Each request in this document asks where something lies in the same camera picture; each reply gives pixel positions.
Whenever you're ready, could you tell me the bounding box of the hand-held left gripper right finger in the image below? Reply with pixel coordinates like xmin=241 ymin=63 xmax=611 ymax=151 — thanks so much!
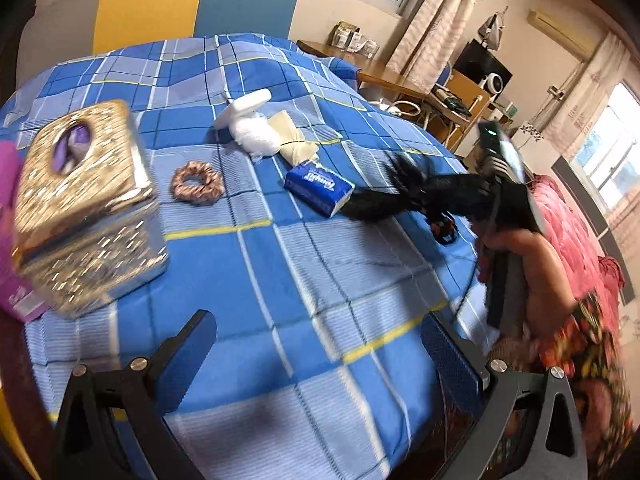
xmin=420 ymin=311 xmax=588 ymax=480

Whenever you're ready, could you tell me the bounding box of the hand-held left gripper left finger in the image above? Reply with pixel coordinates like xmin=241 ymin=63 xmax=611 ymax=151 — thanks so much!
xmin=50 ymin=309 xmax=218 ymax=480

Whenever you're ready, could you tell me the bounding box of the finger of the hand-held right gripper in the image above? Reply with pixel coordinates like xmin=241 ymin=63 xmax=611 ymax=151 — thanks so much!
xmin=422 ymin=174 xmax=488 ymax=213

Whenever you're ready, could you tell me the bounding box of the black feathery hair accessory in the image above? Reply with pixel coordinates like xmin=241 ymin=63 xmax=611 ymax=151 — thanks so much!
xmin=345 ymin=151 xmax=441 ymax=223

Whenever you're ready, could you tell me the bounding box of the brown satin scrunchie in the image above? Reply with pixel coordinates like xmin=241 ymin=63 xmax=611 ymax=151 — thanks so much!
xmin=171 ymin=161 xmax=223 ymax=206

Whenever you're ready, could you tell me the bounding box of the white tube bottle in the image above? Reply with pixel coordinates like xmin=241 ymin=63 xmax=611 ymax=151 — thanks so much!
xmin=214 ymin=88 xmax=273 ymax=131

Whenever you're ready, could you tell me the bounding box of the person's right forearm patterned sleeve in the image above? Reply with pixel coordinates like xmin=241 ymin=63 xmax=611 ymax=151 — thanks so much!
xmin=537 ymin=295 xmax=636 ymax=480

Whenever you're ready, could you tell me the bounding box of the person's right hand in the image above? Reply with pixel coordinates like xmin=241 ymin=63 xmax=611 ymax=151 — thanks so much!
xmin=475 ymin=230 xmax=576 ymax=351

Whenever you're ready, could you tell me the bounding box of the pink quilted blanket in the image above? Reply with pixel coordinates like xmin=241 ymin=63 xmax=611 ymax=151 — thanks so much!
xmin=525 ymin=175 xmax=631 ymax=331

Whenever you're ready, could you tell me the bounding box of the dark flat panel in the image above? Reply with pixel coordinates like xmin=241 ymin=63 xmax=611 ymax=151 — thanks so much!
xmin=550 ymin=155 xmax=626 ymax=306

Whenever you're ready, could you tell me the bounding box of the blue plaid blanket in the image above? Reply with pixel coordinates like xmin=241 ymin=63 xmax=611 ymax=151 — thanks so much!
xmin=0 ymin=34 xmax=506 ymax=480

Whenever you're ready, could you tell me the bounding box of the side window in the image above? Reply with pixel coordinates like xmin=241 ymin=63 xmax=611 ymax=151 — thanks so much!
xmin=570 ymin=80 xmax=640 ymax=231

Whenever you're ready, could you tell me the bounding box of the wooden desk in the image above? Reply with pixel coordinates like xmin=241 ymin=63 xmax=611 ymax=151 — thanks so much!
xmin=296 ymin=40 xmax=493 ymax=153

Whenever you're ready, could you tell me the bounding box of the floral white curtain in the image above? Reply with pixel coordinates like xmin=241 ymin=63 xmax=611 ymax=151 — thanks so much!
xmin=515 ymin=32 xmax=631 ymax=161

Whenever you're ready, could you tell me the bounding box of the blue tissue pack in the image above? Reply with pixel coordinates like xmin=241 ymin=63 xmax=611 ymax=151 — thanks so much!
xmin=283 ymin=160 xmax=356 ymax=219

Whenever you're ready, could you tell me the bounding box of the grey clothes iron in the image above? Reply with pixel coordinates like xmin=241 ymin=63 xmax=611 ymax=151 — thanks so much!
xmin=477 ymin=7 xmax=508 ymax=51

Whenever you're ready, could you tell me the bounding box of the plain beige curtain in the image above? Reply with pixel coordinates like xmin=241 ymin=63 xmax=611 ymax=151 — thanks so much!
xmin=387 ymin=0 xmax=496 ymax=81

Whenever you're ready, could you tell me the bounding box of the cream cloth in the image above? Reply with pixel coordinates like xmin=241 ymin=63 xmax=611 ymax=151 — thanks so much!
xmin=269 ymin=111 xmax=319 ymax=167

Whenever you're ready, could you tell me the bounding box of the beige air conditioner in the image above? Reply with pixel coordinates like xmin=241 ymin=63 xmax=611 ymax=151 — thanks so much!
xmin=527 ymin=9 xmax=598 ymax=58

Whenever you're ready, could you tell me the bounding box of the silver embossed tissue box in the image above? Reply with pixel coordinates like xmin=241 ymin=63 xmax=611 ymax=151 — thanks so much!
xmin=11 ymin=100 xmax=170 ymax=318

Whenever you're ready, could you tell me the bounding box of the purple carton with ribbon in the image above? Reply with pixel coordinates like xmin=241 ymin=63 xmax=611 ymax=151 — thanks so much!
xmin=0 ymin=139 xmax=51 ymax=323

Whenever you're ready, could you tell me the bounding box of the white crumpled bag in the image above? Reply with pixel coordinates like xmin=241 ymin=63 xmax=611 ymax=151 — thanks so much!
xmin=229 ymin=110 xmax=282 ymax=157

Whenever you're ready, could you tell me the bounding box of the grey yellow blue headboard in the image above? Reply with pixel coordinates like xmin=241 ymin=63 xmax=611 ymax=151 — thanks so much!
xmin=17 ymin=0 xmax=301 ymax=56

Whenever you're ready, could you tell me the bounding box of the black and red keychain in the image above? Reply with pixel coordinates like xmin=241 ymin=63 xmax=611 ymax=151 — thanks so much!
xmin=429 ymin=211 xmax=458 ymax=246

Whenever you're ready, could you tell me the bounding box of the white cable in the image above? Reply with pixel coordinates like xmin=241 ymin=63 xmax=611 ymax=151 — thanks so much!
xmin=380 ymin=100 xmax=426 ymax=122

